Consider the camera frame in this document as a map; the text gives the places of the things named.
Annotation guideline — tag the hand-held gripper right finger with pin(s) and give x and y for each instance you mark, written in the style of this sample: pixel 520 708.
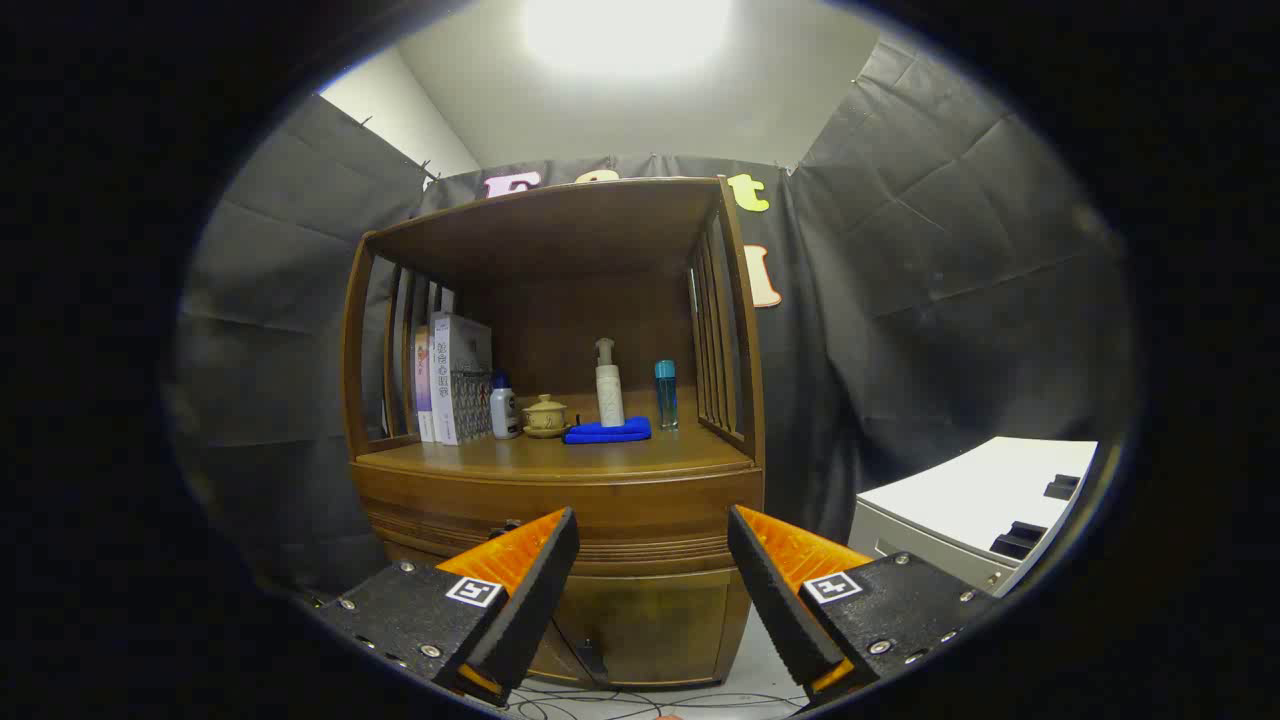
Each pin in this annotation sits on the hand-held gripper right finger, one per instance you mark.
pixel 775 600

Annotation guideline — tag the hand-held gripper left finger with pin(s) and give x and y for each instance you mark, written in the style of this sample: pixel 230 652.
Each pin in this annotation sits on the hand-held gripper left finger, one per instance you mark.
pixel 535 590

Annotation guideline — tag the brown wooden drawer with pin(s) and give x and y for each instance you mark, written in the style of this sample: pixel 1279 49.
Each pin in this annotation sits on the brown wooden drawer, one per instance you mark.
pixel 650 510

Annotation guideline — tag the wooden countertop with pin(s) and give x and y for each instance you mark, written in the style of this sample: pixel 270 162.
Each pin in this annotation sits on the wooden countertop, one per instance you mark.
pixel 620 457

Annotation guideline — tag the brown wooden cabinet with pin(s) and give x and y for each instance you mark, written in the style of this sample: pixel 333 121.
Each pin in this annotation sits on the brown wooden cabinet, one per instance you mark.
pixel 560 235

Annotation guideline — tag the blue folded cloth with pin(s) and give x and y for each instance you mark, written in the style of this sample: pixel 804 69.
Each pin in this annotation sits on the blue folded cloth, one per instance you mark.
pixel 607 432

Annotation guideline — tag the yellow lidded teacup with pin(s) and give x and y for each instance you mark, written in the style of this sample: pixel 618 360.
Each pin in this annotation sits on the yellow lidded teacup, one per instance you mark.
pixel 546 413

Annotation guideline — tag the white bottle blue cap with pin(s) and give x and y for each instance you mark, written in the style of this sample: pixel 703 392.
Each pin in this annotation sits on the white bottle blue cap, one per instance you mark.
pixel 503 410

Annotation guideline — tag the white pump bottle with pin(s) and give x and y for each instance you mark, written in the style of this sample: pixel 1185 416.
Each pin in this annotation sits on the white pump bottle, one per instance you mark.
pixel 609 395

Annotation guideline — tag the white table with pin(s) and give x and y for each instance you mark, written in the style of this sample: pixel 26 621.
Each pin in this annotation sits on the white table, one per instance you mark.
pixel 960 495

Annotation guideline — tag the thick white patterned book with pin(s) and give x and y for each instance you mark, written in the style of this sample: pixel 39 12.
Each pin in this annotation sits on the thick white patterned book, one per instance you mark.
pixel 462 380

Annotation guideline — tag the clear blue bottle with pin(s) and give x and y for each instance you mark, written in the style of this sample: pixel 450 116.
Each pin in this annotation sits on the clear blue bottle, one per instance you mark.
pixel 667 400

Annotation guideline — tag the purple book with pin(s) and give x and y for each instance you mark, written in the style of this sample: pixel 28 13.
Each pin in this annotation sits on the purple book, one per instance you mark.
pixel 423 390

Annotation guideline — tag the black plastic part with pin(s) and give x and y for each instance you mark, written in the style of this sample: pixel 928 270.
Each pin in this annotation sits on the black plastic part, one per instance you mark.
pixel 1018 541
pixel 1062 487

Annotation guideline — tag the black backdrop cloth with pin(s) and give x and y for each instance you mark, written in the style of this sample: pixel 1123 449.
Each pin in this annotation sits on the black backdrop cloth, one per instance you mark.
pixel 950 250

